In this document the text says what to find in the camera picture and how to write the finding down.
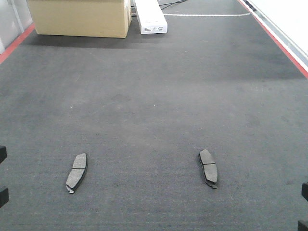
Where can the brake pad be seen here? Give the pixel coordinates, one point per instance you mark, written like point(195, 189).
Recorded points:
point(77, 173)
point(209, 166)

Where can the white conveyor side rail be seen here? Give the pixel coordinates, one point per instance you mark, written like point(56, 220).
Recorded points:
point(286, 22)

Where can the cardboard box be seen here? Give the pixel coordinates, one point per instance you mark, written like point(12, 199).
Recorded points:
point(87, 18)

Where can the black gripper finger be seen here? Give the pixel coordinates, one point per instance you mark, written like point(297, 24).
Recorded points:
point(3, 153)
point(302, 225)
point(304, 191)
point(4, 196)

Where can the long white box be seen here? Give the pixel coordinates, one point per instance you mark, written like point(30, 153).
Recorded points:
point(150, 17)

